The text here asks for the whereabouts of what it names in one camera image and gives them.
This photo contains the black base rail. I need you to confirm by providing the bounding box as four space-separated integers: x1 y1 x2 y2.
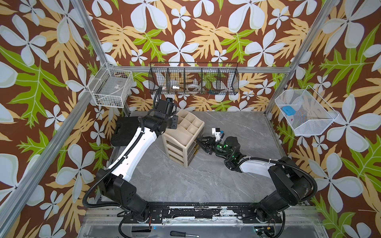
133 202 282 224

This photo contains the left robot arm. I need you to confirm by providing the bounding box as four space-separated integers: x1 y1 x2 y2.
82 98 178 220

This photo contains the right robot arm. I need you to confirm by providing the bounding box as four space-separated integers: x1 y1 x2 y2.
196 136 318 223

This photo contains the black plastic case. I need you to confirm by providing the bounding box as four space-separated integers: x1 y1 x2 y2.
111 117 142 147

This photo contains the white wire basket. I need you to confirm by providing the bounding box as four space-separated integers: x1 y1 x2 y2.
88 63 134 109

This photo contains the black screwdriver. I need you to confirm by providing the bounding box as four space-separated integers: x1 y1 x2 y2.
170 231 199 238

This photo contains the beige drawer organizer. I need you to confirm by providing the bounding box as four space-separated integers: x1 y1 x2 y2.
162 109 204 168

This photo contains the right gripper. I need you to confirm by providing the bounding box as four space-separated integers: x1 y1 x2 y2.
197 137 233 161

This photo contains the black wire basket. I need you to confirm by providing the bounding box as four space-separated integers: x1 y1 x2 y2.
148 62 240 95

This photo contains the blue object in basket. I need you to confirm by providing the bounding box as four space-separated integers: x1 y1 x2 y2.
282 106 297 116

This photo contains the white mesh basket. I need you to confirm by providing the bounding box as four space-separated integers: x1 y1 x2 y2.
275 88 339 136

